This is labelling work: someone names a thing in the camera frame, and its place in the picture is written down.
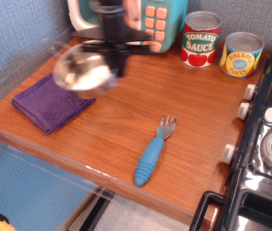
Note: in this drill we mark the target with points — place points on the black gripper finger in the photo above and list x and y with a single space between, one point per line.
121 63
109 59

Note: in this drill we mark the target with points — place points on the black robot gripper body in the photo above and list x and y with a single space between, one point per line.
113 36

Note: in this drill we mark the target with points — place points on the stainless steel pan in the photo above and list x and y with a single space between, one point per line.
85 74

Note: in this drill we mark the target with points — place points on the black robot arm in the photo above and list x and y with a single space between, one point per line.
108 6

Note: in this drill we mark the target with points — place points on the toy microwave teal and white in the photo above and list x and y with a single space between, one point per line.
163 20

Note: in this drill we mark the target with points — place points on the purple folded cloth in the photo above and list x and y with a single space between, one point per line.
48 106

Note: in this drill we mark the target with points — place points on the tomato sauce can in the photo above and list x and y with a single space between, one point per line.
200 37

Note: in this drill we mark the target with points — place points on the pineapple slices can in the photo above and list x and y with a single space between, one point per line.
241 54

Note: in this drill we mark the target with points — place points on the white stove knob middle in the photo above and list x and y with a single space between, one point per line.
243 110

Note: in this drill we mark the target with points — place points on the white stove knob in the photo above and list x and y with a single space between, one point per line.
249 92
243 110
228 153

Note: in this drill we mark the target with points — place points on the white stove knob top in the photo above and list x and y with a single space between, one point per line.
249 92

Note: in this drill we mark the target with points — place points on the white stove knob bottom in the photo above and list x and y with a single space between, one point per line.
228 153

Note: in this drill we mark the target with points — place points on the white round stove button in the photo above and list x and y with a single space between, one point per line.
268 115

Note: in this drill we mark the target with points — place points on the black toy stove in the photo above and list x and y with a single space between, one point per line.
248 187

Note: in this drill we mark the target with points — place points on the orange object bottom left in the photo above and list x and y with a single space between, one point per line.
4 226

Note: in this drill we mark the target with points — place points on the blue handled fork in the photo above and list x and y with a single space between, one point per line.
149 158

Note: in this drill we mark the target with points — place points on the black oven door handle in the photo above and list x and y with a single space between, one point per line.
208 198

